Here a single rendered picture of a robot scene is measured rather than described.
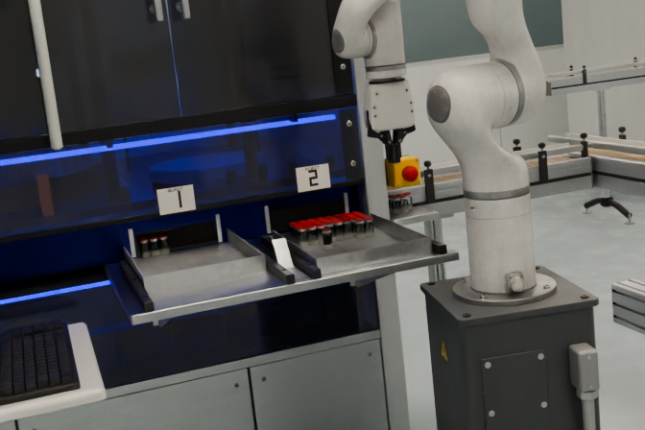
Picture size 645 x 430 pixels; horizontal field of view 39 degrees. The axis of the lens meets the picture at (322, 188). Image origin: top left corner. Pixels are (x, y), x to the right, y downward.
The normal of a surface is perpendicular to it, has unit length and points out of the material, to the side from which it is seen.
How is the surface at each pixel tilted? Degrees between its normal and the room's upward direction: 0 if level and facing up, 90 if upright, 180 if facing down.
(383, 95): 90
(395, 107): 92
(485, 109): 92
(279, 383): 90
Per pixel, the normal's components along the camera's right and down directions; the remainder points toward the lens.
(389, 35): 0.40, 0.12
